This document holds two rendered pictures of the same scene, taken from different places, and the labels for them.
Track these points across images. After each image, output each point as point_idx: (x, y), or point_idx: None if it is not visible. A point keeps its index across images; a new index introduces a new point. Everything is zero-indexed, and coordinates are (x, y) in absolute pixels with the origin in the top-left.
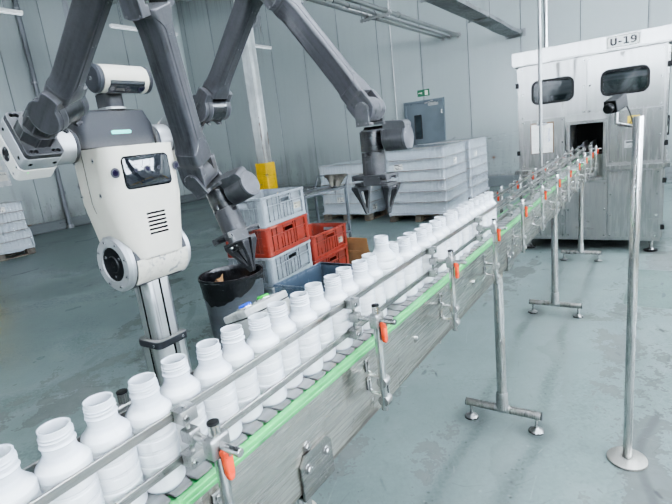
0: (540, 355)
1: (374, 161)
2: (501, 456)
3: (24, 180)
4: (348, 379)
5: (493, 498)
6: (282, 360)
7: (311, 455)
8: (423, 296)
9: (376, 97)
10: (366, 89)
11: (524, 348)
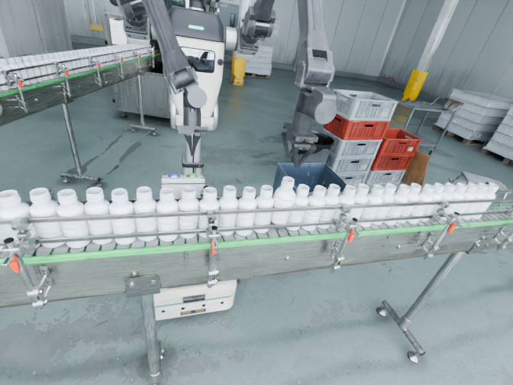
0: (482, 317)
1: (297, 120)
2: (371, 348)
3: (284, 36)
4: (190, 256)
5: (337, 363)
6: (137, 223)
7: (136, 279)
8: (313, 236)
9: (327, 60)
10: (318, 49)
11: (475, 303)
